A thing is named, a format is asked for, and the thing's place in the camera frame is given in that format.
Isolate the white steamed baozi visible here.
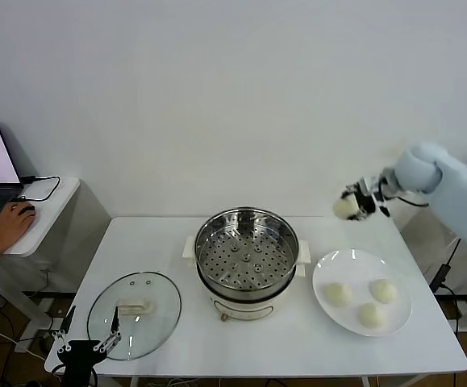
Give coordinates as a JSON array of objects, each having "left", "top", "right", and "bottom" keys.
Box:
[
  {"left": 323, "top": 281, "right": 353, "bottom": 308},
  {"left": 357, "top": 302, "right": 388, "bottom": 328},
  {"left": 369, "top": 278, "right": 399, "bottom": 305},
  {"left": 332, "top": 193, "right": 359, "bottom": 221}
]

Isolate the white side table with laptop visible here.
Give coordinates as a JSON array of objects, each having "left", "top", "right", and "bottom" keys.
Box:
[{"left": 0, "top": 176, "right": 112, "bottom": 335}]

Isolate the thin black laptop cable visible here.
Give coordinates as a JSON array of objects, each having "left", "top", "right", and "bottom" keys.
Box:
[{"left": 13, "top": 176, "right": 62, "bottom": 204}]

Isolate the glass lid with cream handle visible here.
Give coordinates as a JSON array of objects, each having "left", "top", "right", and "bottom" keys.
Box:
[{"left": 87, "top": 271, "right": 183, "bottom": 361}]

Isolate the black power adapter with cable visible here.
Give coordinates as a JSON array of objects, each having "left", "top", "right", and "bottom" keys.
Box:
[{"left": 429, "top": 239, "right": 461, "bottom": 293}]

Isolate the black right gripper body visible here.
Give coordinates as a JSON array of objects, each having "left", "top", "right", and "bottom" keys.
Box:
[{"left": 356, "top": 175, "right": 391, "bottom": 215}]

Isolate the person's right hand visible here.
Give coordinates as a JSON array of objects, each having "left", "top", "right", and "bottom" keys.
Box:
[{"left": 0, "top": 203, "right": 36, "bottom": 255}]

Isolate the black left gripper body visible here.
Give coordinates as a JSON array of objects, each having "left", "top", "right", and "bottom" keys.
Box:
[{"left": 57, "top": 340, "right": 108, "bottom": 387}]

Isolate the perforated steel steamer basket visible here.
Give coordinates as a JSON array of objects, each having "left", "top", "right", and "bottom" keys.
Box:
[{"left": 194, "top": 206, "right": 300, "bottom": 302}]

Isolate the white round plate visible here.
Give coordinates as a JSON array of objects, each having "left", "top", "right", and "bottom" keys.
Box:
[{"left": 312, "top": 249, "right": 413, "bottom": 339}]

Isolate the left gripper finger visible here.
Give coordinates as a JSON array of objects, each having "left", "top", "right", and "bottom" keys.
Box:
[
  {"left": 93, "top": 306, "right": 122, "bottom": 352},
  {"left": 52, "top": 305, "right": 77, "bottom": 344}
]

